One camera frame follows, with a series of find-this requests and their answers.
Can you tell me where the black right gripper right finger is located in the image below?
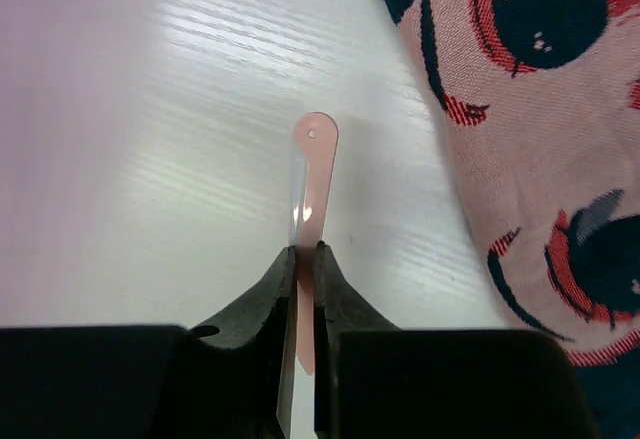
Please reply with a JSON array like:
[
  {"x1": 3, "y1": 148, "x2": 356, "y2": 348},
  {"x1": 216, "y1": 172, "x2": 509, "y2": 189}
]
[{"x1": 313, "y1": 244, "x2": 597, "y2": 438}]

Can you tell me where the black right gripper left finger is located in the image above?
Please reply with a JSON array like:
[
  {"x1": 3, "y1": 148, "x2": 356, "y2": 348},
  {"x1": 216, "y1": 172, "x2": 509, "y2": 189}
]
[{"x1": 1, "y1": 248, "x2": 296, "y2": 438}]

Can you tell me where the red patterned cloth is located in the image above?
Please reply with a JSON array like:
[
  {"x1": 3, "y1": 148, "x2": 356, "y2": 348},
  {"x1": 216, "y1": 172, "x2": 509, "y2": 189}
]
[{"x1": 384, "y1": 0, "x2": 639, "y2": 438}]

